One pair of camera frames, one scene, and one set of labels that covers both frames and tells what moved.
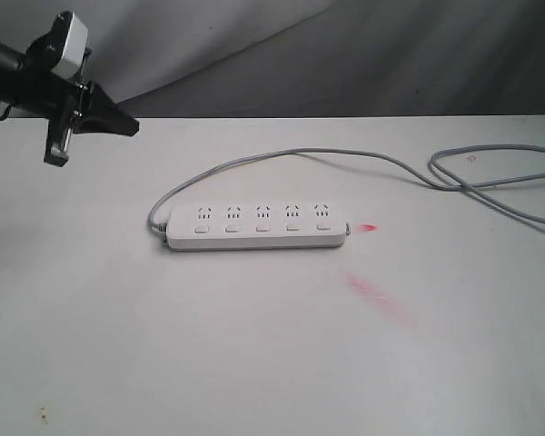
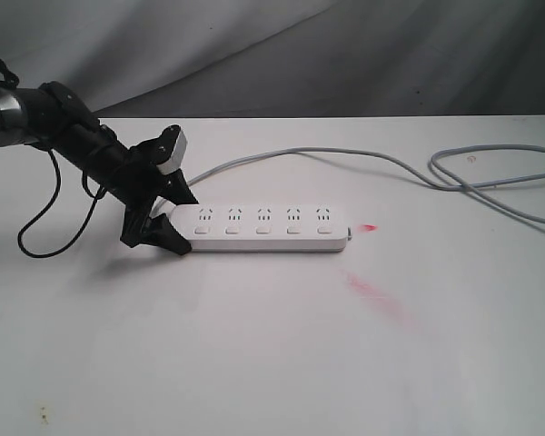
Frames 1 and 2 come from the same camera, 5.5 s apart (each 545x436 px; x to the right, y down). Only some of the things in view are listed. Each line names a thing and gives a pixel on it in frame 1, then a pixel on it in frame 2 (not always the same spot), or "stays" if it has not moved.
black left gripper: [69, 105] to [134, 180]
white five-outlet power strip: [196, 226] stays
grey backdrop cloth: [311, 58] stays
